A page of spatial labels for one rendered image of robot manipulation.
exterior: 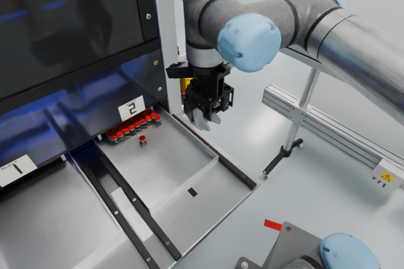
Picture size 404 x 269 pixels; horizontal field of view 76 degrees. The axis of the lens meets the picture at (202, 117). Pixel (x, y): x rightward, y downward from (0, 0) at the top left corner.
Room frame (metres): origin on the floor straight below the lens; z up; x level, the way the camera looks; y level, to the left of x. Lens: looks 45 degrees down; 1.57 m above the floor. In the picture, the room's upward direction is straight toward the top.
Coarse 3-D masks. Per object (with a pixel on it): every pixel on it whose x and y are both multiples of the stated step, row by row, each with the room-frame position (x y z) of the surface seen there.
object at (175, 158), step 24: (168, 120) 0.67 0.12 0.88; (96, 144) 0.55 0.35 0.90; (120, 144) 0.56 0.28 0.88; (168, 144) 0.56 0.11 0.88; (192, 144) 0.56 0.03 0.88; (120, 168) 0.46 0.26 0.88; (144, 168) 0.46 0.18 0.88; (168, 168) 0.46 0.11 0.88; (192, 168) 0.46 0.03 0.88; (144, 192) 0.38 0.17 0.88; (168, 192) 0.38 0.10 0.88
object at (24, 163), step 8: (16, 160) 0.37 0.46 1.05; (24, 160) 0.38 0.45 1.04; (0, 168) 0.35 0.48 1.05; (8, 168) 0.36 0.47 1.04; (24, 168) 0.38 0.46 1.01; (32, 168) 0.39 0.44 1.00; (0, 176) 0.34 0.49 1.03; (8, 176) 0.35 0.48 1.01; (16, 176) 0.36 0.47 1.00; (0, 184) 0.34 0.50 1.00
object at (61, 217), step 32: (64, 160) 0.49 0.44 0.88; (32, 192) 0.38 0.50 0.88; (64, 192) 0.38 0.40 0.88; (96, 192) 0.36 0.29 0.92; (0, 224) 0.29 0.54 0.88; (32, 224) 0.29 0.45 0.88; (64, 224) 0.29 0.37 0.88; (96, 224) 0.29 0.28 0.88; (0, 256) 0.21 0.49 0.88; (32, 256) 0.21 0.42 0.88; (64, 256) 0.21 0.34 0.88; (96, 256) 0.21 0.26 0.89
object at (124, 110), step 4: (140, 96) 0.61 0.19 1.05; (132, 100) 0.60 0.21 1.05; (136, 100) 0.60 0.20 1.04; (140, 100) 0.61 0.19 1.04; (124, 104) 0.58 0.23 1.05; (128, 104) 0.58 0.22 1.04; (136, 104) 0.60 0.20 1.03; (140, 104) 0.61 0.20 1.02; (120, 108) 0.57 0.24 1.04; (124, 108) 0.57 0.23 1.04; (128, 108) 0.58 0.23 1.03; (136, 108) 0.60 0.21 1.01; (140, 108) 0.61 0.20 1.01; (144, 108) 0.62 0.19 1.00; (120, 112) 0.56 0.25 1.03; (124, 112) 0.57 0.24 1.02; (128, 112) 0.58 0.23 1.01; (136, 112) 0.60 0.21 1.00; (124, 116) 0.57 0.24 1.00; (128, 116) 0.58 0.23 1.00; (124, 120) 0.57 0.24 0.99
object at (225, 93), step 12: (204, 72) 0.41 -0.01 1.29; (216, 72) 0.40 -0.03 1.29; (228, 72) 0.41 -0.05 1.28; (192, 84) 0.44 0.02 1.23; (204, 84) 0.42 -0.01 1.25; (216, 84) 0.39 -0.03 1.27; (192, 96) 0.42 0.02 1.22; (204, 96) 0.40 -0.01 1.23; (216, 96) 0.39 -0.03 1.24; (228, 96) 0.42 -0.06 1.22; (204, 108) 0.40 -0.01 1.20; (216, 108) 0.41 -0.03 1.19
